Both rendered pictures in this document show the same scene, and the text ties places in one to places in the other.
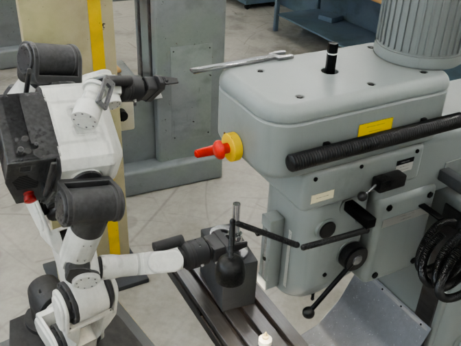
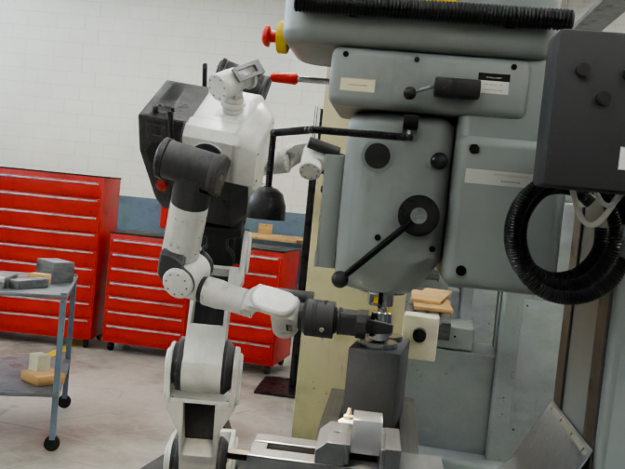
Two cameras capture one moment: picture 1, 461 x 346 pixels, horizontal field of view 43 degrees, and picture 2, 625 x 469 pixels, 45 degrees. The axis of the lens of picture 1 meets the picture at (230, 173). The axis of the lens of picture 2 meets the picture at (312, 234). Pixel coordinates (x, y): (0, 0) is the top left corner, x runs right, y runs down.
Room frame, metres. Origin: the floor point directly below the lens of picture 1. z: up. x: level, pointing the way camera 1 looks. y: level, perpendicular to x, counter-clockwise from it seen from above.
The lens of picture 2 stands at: (-0.04, -0.91, 1.47)
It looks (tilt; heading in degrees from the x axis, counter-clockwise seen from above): 3 degrees down; 36
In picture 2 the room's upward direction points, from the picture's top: 6 degrees clockwise
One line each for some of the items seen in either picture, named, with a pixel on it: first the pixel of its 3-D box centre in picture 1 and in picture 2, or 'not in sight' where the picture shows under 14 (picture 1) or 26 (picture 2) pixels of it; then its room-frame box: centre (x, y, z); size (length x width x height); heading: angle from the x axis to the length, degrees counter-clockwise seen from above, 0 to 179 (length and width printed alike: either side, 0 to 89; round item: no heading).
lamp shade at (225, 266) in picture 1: (230, 267); (266, 202); (1.04, -0.01, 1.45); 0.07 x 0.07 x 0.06
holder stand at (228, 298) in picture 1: (227, 264); (377, 378); (1.53, 0.00, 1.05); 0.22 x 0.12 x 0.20; 23
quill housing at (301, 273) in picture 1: (310, 230); (392, 204); (1.17, -0.20, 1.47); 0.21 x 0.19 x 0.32; 30
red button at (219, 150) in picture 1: (221, 149); (271, 36); (1.04, 0.02, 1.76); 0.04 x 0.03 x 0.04; 30
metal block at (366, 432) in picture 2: not in sight; (366, 432); (1.10, -0.24, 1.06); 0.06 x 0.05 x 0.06; 31
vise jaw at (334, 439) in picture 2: not in sight; (334, 442); (1.07, -0.19, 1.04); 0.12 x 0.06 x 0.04; 31
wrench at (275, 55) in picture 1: (242, 62); not in sight; (1.18, -0.02, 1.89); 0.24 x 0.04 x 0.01; 122
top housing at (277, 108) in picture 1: (331, 104); (418, 20); (1.17, -0.21, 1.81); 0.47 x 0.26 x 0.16; 120
